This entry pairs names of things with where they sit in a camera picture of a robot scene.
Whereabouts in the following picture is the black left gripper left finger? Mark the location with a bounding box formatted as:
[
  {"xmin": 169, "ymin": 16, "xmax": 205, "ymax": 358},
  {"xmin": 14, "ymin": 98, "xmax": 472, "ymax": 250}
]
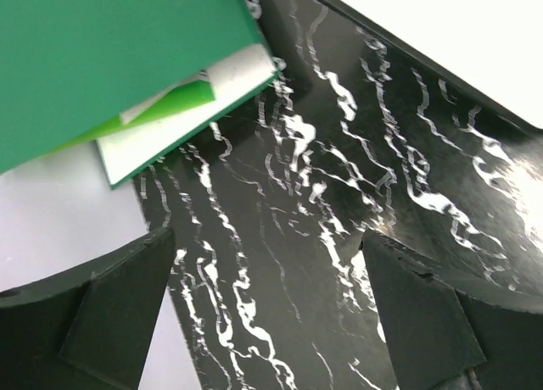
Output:
[{"xmin": 1, "ymin": 227, "xmax": 176, "ymax": 389}]

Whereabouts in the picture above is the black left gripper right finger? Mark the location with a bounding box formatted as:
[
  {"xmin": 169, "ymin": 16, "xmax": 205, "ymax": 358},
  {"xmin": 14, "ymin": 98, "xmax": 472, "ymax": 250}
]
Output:
[{"xmin": 361, "ymin": 231, "xmax": 542, "ymax": 389}]

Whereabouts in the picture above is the green white paper booklet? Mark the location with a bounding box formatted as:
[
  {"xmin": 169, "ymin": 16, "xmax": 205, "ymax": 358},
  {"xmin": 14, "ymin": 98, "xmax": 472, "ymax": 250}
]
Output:
[{"xmin": 59, "ymin": 43, "xmax": 277, "ymax": 188}]

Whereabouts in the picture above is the black marble pattern mat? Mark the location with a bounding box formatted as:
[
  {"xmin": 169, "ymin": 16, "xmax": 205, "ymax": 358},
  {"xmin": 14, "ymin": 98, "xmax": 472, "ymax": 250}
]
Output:
[{"xmin": 133, "ymin": 0, "xmax": 542, "ymax": 389}]

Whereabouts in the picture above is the green ring binder folder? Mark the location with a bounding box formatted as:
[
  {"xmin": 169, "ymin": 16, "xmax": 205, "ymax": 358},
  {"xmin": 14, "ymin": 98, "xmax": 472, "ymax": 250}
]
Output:
[{"xmin": 1, "ymin": 0, "xmax": 270, "ymax": 171}]

